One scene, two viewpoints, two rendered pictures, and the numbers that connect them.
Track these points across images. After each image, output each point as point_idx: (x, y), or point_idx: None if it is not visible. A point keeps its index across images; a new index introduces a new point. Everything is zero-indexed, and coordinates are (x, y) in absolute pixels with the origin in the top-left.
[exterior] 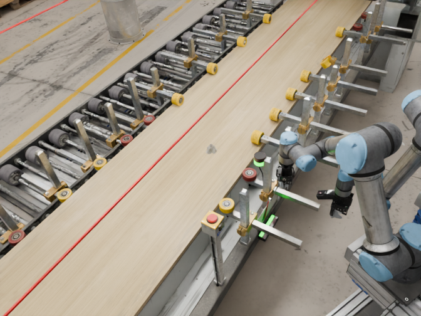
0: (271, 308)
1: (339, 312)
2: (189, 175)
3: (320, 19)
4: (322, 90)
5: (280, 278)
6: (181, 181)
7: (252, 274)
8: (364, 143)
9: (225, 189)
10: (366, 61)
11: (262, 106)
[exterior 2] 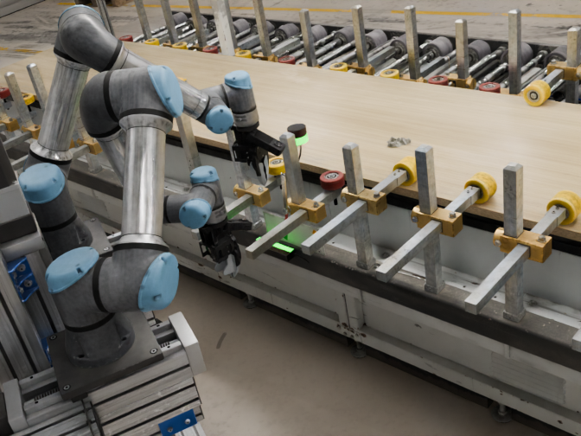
0: (263, 399)
1: (192, 431)
2: (344, 132)
3: None
4: (503, 200)
5: (311, 416)
6: (334, 128)
7: (327, 379)
8: (66, 9)
9: (305, 160)
10: None
11: (528, 184)
